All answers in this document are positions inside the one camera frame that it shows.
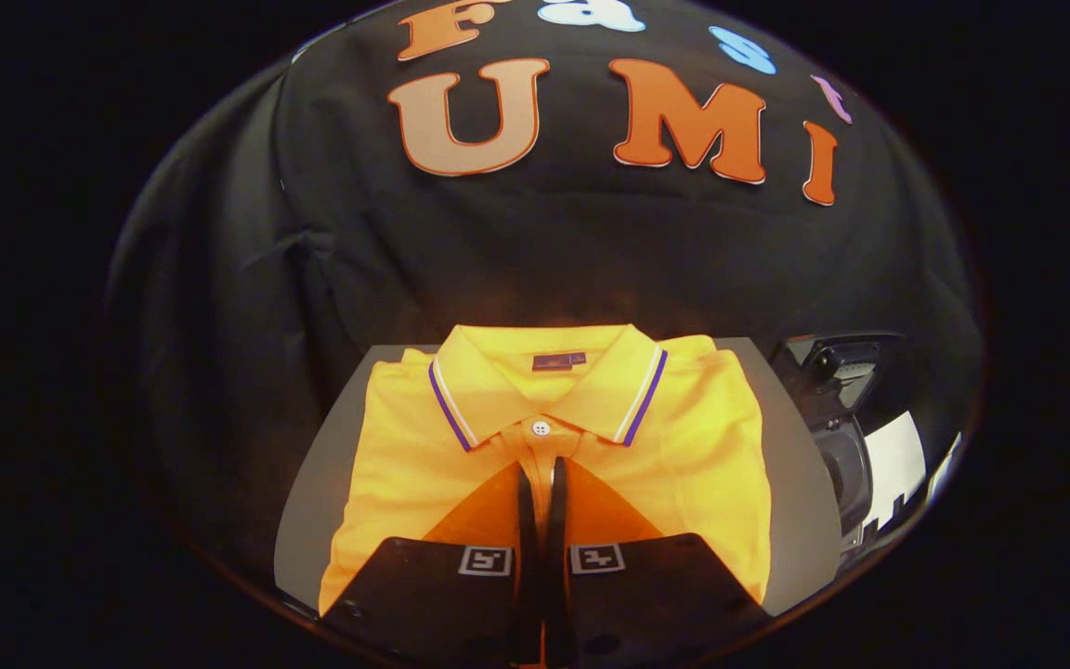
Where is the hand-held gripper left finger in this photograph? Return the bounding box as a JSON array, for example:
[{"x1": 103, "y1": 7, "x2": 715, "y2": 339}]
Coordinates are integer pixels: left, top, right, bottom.
[{"x1": 321, "y1": 462, "x2": 543, "y2": 666}]

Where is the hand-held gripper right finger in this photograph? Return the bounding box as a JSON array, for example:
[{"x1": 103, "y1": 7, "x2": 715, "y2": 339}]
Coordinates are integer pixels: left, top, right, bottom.
[{"x1": 544, "y1": 455, "x2": 773, "y2": 666}]

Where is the yellow polo shirt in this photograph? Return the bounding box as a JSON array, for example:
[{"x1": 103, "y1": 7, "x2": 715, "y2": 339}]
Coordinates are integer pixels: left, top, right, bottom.
[{"x1": 319, "y1": 322, "x2": 773, "y2": 616}]

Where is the dark glass washing machine lid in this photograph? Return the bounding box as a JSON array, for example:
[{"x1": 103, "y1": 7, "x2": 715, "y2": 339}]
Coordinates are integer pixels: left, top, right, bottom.
[{"x1": 769, "y1": 332, "x2": 907, "y2": 438}]

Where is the white pipe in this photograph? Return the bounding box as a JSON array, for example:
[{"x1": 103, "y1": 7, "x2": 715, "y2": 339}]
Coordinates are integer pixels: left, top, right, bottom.
[{"x1": 925, "y1": 430, "x2": 965, "y2": 507}]

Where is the white flat board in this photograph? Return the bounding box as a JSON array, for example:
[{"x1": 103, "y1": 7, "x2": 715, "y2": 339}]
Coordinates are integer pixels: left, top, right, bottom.
[{"x1": 863, "y1": 411, "x2": 928, "y2": 532}]

